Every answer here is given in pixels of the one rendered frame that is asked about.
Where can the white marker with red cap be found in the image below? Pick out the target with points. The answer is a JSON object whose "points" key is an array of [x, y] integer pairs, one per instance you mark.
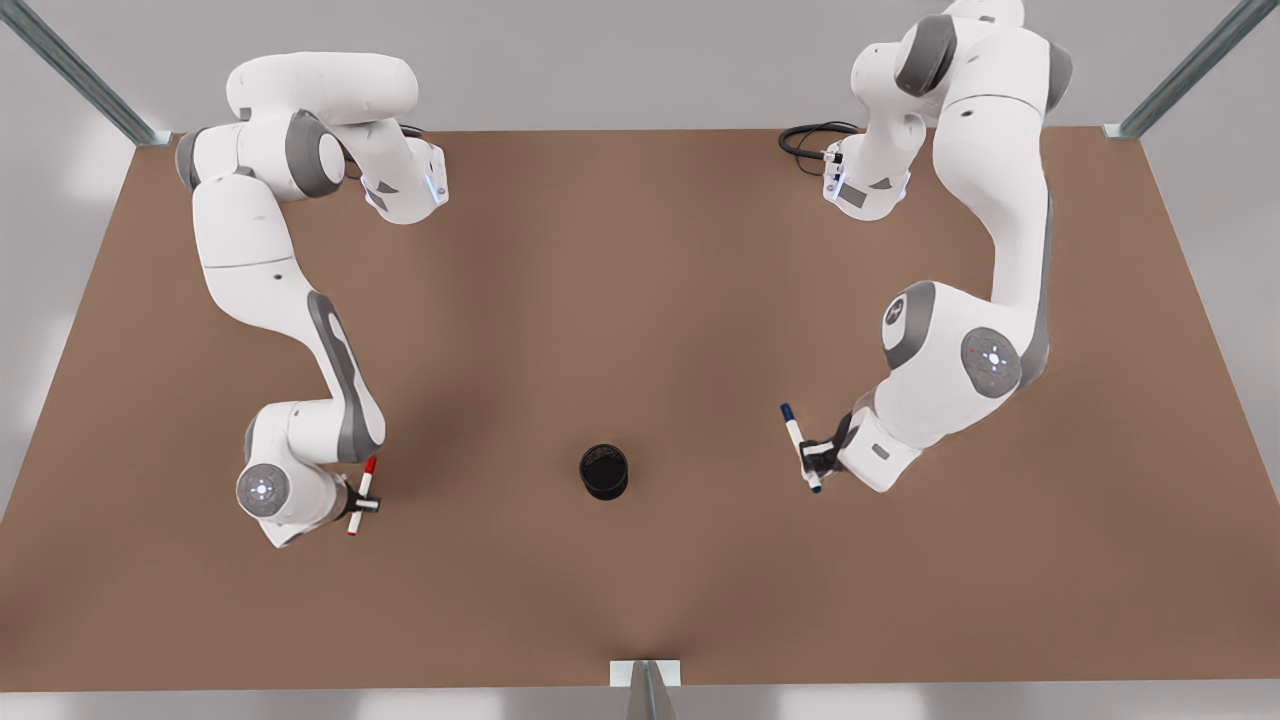
{"points": [[361, 496]]}

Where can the white marker with blue cap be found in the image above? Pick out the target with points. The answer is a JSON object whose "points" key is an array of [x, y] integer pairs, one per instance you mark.
{"points": [[800, 446]]}

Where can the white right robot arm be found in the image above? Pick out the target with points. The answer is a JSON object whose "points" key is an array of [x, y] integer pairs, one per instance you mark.
{"points": [[245, 240]]}

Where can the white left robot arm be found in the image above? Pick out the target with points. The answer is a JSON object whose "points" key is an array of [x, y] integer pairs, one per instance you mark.
{"points": [[1000, 180]]}

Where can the black cylindrical pen holder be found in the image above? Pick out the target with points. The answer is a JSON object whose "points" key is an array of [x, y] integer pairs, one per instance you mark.
{"points": [[604, 471]]}

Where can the silver frame post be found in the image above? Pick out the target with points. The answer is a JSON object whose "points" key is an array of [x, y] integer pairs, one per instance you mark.
{"points": [[648, 688], [80, 70], [1190, 68]]}

